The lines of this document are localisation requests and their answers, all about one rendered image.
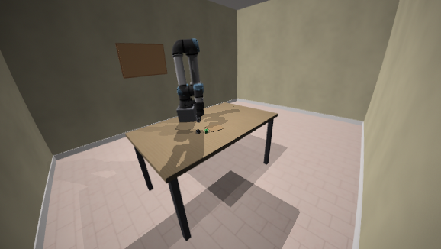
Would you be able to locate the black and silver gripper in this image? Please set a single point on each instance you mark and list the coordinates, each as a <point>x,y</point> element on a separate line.
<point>199,105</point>

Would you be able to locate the tan square mat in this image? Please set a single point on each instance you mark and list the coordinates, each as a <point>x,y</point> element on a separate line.
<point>214,127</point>

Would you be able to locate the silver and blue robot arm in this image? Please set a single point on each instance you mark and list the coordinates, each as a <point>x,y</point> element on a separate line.
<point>190,48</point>

